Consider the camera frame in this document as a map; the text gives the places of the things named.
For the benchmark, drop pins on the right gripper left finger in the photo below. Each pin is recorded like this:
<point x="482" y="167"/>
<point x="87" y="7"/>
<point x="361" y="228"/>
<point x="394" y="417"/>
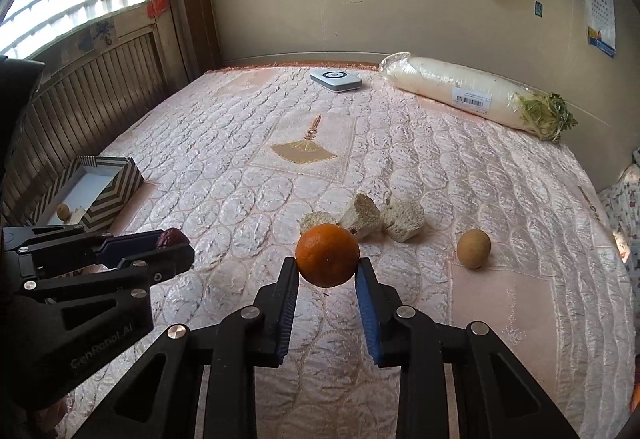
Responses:
<point x="203" y="380"/>

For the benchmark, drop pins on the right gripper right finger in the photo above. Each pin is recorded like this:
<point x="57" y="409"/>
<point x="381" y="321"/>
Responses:
<point x="464" y="380"/>

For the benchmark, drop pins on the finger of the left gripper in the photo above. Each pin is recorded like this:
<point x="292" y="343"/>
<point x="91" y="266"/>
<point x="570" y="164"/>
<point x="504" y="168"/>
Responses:
<point x="145" y="266"/>
<point x="74" y="244"/>

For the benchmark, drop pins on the dark red date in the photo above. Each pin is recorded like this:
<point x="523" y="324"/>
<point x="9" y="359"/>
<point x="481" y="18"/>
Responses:
<point x="171" y="237"/>

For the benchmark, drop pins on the brown longan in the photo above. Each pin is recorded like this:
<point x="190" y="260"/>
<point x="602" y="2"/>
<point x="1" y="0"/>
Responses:
<point x="63" y="212"/>
<point x="473" y="249"/>

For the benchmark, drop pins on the large orange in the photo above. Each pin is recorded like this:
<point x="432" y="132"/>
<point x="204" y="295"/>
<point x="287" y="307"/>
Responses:
<point x="327" y="255"/>

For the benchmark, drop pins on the pale sugarcane chunk front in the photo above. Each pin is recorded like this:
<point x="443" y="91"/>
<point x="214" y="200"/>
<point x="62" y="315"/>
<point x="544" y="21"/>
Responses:
<point x="76" y="216"/>

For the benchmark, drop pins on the pale sugarcane chunk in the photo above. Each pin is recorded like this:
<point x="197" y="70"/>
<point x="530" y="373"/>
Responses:
<point x="361" y="217"/>
<point x="315" y="218"/>
<point x="401" y="220"/>
<point x="76" y="216"/>

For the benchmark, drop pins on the striped white tray box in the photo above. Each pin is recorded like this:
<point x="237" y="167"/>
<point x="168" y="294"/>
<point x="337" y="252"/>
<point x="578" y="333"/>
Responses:
<point x="101" y="185"/>

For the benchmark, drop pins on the pale sugarcane chunk left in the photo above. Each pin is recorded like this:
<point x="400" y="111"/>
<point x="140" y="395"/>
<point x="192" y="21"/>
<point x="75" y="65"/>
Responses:
<point x="315" y="218"/>

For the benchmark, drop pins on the pink quilted bed cover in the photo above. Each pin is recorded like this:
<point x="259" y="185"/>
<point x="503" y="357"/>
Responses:
<point x="468" y="220"/>

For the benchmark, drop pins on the pale sugarcane chunk right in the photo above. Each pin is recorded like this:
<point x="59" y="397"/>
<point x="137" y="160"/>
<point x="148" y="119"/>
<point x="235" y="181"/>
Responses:
<point x="401" y="220"/>

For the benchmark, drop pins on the pale sugarcane chunk middle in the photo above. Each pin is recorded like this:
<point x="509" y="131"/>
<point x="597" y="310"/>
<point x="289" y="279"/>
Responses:
<point x="361" y="217"/>

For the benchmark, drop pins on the floral blanket pile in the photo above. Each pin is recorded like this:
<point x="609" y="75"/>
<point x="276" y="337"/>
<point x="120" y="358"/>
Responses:
<point x="621" y="205"/>

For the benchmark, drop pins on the white square device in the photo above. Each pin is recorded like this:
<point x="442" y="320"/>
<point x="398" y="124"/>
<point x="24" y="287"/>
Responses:
<point x="336" y="79"/>

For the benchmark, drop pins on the wrapped white daikon radish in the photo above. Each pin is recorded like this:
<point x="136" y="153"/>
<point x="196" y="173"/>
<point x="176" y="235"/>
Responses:
<point x="504" y="101"/>

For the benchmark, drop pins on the small teal wall sticker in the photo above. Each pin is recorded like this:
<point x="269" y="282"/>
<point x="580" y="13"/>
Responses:
<point x="539" y="9"/>

